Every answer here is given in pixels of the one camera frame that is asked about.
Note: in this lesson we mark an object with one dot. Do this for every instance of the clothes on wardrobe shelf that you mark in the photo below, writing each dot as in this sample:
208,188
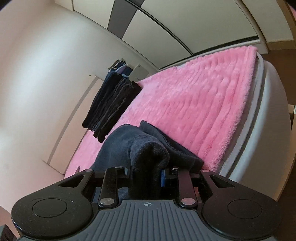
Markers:
121,67

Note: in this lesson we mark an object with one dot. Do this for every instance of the stack of folded dark clothes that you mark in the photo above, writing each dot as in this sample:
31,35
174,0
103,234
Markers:
111,101

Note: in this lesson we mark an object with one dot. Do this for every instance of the wooden bed headboard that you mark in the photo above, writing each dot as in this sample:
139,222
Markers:
72,131

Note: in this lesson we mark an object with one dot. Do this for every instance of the dark navy fleece pants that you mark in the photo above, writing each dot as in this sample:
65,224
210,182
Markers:
147,151

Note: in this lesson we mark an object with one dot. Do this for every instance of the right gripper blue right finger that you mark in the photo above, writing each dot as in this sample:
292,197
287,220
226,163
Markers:
169,177

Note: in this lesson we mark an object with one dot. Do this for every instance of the pink plush bed blanket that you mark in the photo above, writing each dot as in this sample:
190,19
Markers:
198,104

